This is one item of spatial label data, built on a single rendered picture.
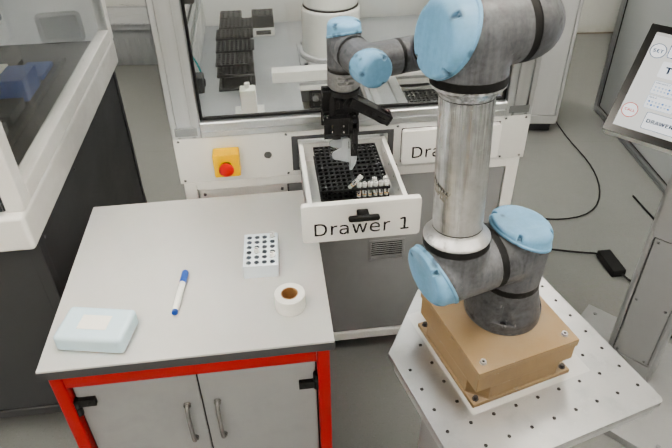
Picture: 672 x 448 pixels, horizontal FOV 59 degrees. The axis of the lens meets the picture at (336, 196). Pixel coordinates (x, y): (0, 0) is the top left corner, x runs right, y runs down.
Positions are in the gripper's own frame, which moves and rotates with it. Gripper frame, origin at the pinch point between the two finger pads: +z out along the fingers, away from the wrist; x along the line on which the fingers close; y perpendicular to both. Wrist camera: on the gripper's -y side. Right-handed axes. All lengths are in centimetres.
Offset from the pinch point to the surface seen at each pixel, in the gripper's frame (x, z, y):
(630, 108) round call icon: -9, -4, -76
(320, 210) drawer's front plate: 11.3, 6.0, 9.2
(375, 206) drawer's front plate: 11.3, 6.1, -3.9
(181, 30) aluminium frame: -23, -27, 39
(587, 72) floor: -248, 100, -207
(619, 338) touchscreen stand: 0, 79, -92
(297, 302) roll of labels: 29.1, 17.4, 16.5
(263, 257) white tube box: 11.8, 18.5, 23.6
